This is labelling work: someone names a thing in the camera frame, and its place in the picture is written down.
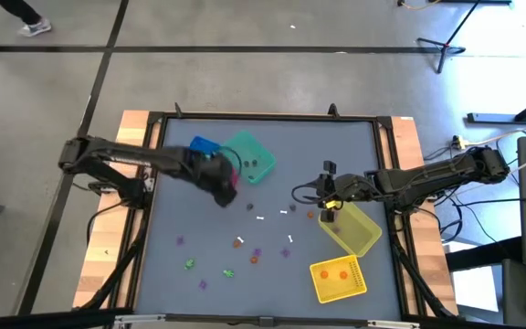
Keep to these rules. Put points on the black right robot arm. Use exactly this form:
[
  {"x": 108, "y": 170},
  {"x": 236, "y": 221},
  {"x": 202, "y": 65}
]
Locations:
[{"x": 427, "y": 176}]

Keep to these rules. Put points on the black rig beam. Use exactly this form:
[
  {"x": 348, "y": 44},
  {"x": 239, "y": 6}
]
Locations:
[{"x": 39, "y": 320}]

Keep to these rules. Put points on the black desk foot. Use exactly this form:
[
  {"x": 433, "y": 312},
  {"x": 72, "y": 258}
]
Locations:
[{"x": 491, "y": 118}]

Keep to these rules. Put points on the black tripod stand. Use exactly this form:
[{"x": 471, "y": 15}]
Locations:
[{"x": 445, "y": 45}]

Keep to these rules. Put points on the person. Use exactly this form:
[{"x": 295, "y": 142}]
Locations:
[{"x": 25, "y": 13}]

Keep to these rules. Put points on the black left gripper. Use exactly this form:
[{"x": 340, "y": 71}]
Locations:
[{"x": 210, "y": 171}]

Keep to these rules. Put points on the yellow perforated plastic basket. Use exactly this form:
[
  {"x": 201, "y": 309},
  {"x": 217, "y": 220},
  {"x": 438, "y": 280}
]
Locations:
[{"x": 345, "y": 292}]

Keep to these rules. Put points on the blue rectangular plastic basket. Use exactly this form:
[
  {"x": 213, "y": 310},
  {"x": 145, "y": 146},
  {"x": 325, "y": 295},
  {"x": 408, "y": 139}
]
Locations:
[{"x": 203, "y": 145}]

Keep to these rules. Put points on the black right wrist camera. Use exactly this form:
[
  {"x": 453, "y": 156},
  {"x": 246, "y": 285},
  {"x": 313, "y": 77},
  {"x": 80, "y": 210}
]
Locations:
[{"x": 329, "y": 167}]

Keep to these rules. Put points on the black aluminium table frame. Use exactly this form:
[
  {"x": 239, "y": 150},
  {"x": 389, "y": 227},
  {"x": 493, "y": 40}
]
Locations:
[{"x": 267, "y": 116}]

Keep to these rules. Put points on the yellow power strip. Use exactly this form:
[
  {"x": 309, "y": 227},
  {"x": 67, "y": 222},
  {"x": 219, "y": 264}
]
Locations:
[{"x": 457, "y": 143}]

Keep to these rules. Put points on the translucent yellow plastic bin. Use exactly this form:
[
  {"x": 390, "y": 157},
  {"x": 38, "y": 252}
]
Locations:
[{"x": 359, "y": 233}]

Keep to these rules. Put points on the teal plastic basket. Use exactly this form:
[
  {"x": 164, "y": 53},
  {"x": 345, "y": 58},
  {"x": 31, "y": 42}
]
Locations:
[{"x": 256, "y": 146}]

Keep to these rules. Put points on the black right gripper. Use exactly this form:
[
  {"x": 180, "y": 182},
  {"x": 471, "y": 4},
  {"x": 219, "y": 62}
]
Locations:
[{"x": 343, "y": 188}]

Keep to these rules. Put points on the pink round plastic bowl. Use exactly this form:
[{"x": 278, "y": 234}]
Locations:
[{"x": 236, "y": 178}]

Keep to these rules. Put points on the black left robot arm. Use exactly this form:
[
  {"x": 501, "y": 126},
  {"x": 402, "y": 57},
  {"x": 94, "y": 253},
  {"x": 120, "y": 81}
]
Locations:
[{"x": 121, "y": 157}]

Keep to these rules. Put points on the black frame post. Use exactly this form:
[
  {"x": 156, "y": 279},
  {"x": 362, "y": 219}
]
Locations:
[
  {"x": 178, "y": 111},
  {"x": 333, "y": 110}
]

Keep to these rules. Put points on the black table beam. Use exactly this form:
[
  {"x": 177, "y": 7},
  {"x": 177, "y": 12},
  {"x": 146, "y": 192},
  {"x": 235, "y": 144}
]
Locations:
[{"x": 482, "y": 253}]

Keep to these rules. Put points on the silver aluminium bar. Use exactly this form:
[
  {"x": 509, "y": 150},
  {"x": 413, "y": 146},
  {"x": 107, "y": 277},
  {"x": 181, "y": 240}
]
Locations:
[{"x": 153, "y": 318}]

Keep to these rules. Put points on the green skeleton hand toy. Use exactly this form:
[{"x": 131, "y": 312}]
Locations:
[
  {"x": 228, "y": 273},
  {"x": 190, "y": 263}
]

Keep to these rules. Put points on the wooden table side board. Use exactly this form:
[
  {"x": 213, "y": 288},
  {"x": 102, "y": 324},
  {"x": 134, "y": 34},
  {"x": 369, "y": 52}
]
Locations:
[
  {"x": 404, "y": 128},
  {"x": 94, "y": 265}
]

